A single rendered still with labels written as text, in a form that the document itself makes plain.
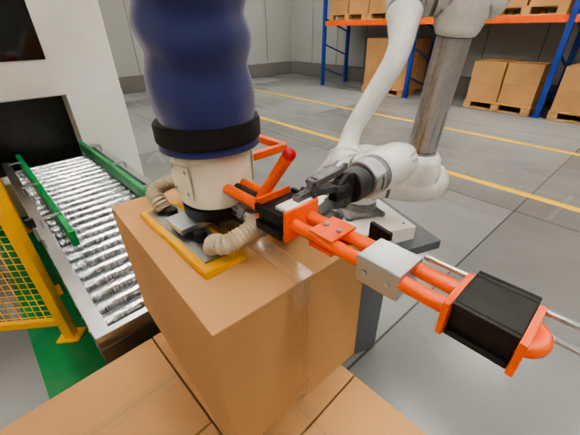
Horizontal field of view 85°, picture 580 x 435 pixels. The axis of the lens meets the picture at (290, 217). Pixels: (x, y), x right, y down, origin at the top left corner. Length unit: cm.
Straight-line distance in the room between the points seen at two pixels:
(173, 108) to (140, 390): 87
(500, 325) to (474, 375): 158
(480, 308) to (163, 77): 59
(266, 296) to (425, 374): 139
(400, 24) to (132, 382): 130
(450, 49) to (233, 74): 71
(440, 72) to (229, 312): 94
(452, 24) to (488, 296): 85
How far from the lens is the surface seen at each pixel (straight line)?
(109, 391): 124
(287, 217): 54
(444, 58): 117
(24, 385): 220
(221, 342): 58
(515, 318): 43
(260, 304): 59
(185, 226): 75
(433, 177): 128
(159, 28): 64
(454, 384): 191
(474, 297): 43
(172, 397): 116
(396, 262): 46
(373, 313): 170
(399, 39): 100
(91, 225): 214
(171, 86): 64
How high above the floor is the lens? 150
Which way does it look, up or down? 31 degrees down
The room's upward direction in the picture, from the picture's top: 1 degrees counter-clockwise
